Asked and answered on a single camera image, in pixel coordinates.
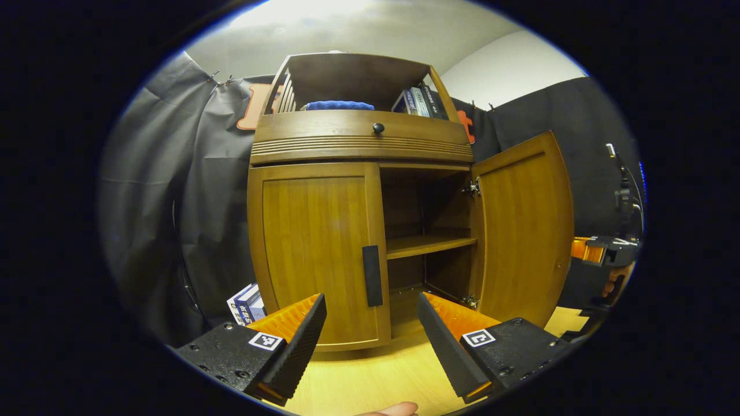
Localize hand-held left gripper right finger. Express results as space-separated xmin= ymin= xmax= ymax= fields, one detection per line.
xmin=416 ymin=292 xmax=579 ymax=405

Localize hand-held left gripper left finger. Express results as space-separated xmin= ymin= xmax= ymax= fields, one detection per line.
xmin=173 ymin=294 xmax=328 ymax=407

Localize wooden shoe cabinet door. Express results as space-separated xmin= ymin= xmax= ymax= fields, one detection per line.
xmin=247 ymin=162 xmax=393 ymax=352
xmin=469 ymin=131 xmax=575 ymax=329

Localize wooden double-door shoe cabinet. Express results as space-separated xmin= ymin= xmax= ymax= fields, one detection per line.
xmin=247 ymin=52 xmax=480 ymax=352

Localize blue white box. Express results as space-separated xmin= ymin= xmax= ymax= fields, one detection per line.
xmin=227 ymin=283 xmax=255 ymax=325
xmin=236 ymin=285 xmax=268 ymax=323

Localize wooden inner shelf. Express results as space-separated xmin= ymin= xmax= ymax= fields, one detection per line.
xmin=386 ymin=234 xmax=478 ymax=261

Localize book with dark spine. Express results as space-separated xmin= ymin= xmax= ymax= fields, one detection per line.
xmin=422 ymin=84 xmax=449 ymax=120

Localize black backdrop cloth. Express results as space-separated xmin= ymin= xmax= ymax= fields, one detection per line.
xmin=97 ymin=51 xmax=642 ymax=347

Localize book with white spine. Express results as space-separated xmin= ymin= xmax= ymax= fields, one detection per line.
xmin=409 ymin=87 xmax=431 ymax=118

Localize wooden drawer with black knob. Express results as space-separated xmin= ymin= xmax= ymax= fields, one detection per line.
xmin=250 ymin=110 xmax=475 ymax=165

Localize book with colourful cover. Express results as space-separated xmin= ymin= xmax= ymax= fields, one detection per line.
xmin=392 ymin=90 xmax=418 ymax=116

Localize blue folded towel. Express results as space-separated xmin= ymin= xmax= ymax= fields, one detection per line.
xmin=304 ymin=101 xmax=375 ymax=112

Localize black cable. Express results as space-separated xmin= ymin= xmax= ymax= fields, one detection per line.
xmin=172 ymin=199 xmax=204 ymax=325

